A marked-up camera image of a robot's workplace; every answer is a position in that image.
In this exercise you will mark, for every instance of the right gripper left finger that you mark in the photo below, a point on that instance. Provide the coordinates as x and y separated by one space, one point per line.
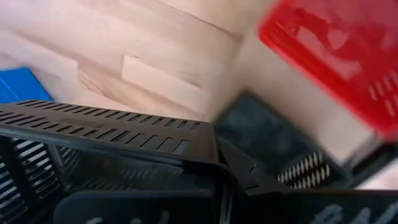
203 179

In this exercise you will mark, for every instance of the blue plastic basket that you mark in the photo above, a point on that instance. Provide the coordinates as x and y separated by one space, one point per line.
18 84

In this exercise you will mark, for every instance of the black plastic basket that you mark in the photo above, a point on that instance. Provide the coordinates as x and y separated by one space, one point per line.
199 146
258 130

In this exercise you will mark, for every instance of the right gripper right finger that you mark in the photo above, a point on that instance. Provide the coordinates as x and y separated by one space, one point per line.
242 174

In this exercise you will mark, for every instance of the red plastic basket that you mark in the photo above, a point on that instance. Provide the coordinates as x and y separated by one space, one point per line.
357 102

